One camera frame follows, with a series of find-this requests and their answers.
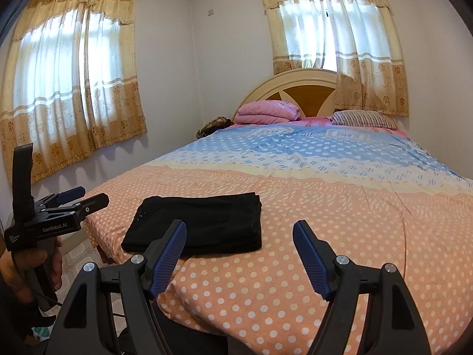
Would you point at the narrow beige floral curtain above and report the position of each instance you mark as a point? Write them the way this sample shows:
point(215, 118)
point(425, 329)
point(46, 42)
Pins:
point(369, 77)

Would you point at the black pants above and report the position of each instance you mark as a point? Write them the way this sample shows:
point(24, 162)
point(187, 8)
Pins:
point(207, 222)

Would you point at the pink folded blanket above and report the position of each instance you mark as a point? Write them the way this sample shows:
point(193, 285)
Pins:
point(266, 111)

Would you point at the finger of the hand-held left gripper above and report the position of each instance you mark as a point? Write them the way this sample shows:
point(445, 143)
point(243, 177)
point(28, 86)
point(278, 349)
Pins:
point(92, 202)
point(72, 193)

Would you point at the polka dot bedsheet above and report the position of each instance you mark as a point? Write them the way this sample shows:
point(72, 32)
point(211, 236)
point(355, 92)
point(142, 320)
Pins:
point(295, 177)

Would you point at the wide beige floral curtain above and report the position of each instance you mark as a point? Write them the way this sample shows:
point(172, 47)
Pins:
point(74, 81)

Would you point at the striped pillow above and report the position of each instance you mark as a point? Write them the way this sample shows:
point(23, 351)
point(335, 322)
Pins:
point(364, 119)

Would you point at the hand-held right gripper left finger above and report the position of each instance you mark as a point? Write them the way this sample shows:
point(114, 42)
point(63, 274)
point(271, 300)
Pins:
point(168, 259)

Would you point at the brown patterned bag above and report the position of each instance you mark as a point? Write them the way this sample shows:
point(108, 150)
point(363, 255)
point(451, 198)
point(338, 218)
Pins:
point(214, 125)

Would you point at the wooden bed frame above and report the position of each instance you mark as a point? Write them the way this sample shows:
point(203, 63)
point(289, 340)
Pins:
point(105, 257)

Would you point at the person's left hand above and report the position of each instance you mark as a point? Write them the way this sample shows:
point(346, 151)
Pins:
point(56, 262)

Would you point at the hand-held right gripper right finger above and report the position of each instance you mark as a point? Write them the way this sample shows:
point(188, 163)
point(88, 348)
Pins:
point(312, 259)

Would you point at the wooden headboard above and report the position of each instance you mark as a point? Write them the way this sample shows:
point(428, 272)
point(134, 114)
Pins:
point(306, 94)

